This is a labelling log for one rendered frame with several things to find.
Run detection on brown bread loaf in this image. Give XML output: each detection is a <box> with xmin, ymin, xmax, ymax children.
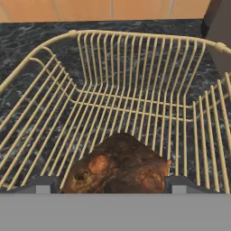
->
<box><xmin>60</xmin><ymin>132</ymin><xmax>172</xmax><ymax>194</ymax></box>

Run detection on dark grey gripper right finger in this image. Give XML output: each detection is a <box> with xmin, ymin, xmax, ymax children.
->
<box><xmin>163</xmin><ymin>175</ymin><xmax>220</xmax><ymax>194</ymax></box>

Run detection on dark grey cabinet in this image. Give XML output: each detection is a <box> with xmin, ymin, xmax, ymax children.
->
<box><xmin>200</xmin><ymin>0</ymin><xmax>231</xmax><ymax>79</ymax></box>

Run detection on beige wire basket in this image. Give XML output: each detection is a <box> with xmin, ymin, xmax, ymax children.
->
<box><xmin>0</xmin><ymin>29</ymin><xmax>231</xmax><ymax>194</ymax></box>

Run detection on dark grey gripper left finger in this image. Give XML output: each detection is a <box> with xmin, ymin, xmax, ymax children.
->
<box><xmin>10</xmin><ymin>175</ymin><xmax>60</xmax><ymax>194</ymax></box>

